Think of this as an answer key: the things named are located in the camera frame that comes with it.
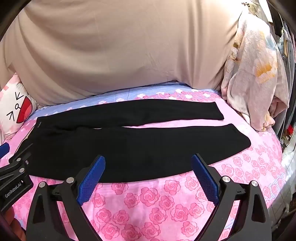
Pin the person's left hand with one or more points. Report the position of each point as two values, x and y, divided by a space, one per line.
15 224

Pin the pale floral fleece blanket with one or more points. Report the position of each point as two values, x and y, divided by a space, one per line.
252 76

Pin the white cartoon face pillow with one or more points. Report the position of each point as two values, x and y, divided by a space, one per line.
16 109

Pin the beige cloth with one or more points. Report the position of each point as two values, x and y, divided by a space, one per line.
115 46

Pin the black pants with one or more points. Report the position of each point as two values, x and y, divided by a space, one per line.
129 148

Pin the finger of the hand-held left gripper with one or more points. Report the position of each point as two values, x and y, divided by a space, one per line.
22 156
3 149

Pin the hanging clothes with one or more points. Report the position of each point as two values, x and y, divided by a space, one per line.
285 46

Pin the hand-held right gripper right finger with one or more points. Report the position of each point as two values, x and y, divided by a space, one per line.
204 178

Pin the pink rose print bedsheet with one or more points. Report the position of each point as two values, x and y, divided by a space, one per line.
143 208

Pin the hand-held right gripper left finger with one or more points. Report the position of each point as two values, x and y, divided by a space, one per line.
90 178

